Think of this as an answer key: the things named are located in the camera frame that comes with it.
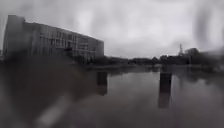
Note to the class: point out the dark bollard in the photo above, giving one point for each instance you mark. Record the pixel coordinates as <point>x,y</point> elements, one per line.
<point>102,80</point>
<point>165,85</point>

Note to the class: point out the row of trees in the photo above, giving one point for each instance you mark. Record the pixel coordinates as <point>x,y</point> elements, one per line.
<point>146,60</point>

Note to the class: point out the wet paved plaza ground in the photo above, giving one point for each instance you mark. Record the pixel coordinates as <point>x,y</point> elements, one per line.
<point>133,103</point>

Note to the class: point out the large grey multi-storey building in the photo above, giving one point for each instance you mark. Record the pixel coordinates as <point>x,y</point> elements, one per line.
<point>50,40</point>

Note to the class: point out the distant tower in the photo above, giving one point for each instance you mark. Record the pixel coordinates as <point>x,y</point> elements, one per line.
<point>181,50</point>

